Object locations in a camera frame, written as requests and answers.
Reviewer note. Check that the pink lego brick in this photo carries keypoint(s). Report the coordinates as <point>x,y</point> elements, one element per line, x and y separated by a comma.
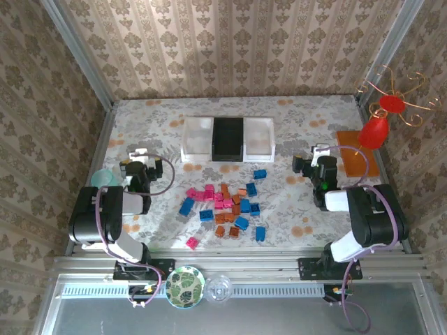
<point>199,196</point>
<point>192,242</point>
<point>191,192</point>
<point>219,204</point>
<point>209,196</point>
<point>209,188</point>
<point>219,196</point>
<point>227,202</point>

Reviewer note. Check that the orange lego brick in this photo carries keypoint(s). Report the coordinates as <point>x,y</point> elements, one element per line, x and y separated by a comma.
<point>220,218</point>
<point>229,217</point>
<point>224,190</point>
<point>236,209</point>
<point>234,232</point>
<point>220,231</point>
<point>242,192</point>
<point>236,199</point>

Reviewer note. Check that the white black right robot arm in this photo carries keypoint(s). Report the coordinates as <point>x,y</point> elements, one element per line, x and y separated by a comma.
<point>377,216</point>

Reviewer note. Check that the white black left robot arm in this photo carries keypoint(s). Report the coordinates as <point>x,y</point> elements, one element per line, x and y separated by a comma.
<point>91,216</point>

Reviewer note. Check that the orange flat board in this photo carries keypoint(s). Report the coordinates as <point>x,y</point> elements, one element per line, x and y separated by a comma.
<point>352,164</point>

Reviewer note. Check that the teal translucent cup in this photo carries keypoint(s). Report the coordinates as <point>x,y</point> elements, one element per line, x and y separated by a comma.
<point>103,178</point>

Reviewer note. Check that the white plastic bin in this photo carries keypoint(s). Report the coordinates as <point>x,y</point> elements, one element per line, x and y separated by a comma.
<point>195,139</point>
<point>259,139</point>

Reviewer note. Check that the green leaf pattern bowl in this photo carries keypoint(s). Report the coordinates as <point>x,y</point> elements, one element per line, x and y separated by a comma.
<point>185,287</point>

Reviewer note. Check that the clear glass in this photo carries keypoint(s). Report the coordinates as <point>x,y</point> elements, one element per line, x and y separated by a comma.
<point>218,289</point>

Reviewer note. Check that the grey metal front panel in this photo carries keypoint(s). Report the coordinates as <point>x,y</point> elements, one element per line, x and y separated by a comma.
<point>262,317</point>

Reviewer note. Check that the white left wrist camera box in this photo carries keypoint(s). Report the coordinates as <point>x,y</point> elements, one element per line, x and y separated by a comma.
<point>138,154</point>

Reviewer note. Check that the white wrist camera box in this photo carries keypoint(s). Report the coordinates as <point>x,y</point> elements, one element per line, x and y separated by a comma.
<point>138,154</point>
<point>319,150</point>

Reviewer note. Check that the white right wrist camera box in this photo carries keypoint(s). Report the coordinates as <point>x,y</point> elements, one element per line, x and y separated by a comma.
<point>319,150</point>

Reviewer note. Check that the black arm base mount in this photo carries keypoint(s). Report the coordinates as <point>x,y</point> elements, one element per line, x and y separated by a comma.
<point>309,268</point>
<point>164,268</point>

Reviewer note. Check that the aluminium front frame rail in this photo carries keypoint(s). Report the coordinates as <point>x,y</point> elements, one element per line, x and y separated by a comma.
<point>244,265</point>

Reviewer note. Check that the aluminium frame post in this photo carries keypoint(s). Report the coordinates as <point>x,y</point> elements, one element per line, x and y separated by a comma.
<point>391,52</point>
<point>80,59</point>

